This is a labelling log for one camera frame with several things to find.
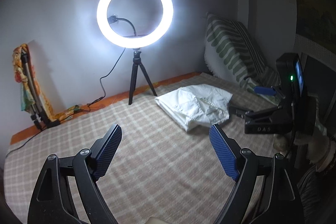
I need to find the white shirt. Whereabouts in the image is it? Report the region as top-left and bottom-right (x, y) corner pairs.
(155, 84), (232, 132)

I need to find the black ring light tripod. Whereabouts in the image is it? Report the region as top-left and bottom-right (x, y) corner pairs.
(127, 48), (158, 106)

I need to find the checked beige bed blanket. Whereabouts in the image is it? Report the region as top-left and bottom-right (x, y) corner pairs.
(3, 72), (289, 224)

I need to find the black camera box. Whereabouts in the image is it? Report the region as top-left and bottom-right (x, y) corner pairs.
(276, 53), (307, 100)

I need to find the white ring light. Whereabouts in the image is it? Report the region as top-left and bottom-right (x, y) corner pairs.
(96, 0), (174, 48)

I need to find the gloved right hand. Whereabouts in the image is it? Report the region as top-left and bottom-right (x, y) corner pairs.
(273, 129), (335, 172)

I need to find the black power cable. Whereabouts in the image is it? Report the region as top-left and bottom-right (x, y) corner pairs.
(6, 13), (140, 159)

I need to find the folded silver tripod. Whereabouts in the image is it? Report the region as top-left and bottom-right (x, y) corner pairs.
(21, 51), (60, 131)

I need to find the orange floral scarf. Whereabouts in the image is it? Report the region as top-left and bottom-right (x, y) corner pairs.
(12, 44), (85, 130)

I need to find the green striped white pillow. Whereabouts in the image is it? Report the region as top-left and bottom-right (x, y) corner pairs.
(204, 12), (280, 93)

